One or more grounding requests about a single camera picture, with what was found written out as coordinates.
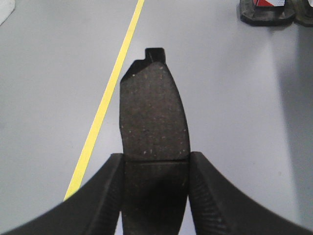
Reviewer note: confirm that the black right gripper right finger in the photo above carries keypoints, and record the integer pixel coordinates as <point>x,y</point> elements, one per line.
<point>219,208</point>

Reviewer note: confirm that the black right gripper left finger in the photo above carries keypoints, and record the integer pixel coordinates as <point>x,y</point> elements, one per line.
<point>92,210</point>

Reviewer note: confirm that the grey brake pad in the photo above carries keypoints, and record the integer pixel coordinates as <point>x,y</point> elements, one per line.
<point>156,148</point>

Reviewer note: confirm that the yellow floor tape line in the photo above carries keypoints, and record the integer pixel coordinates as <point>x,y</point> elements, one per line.
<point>95,128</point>

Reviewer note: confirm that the black rubber barrier base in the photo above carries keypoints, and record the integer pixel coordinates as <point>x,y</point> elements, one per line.
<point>276,12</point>

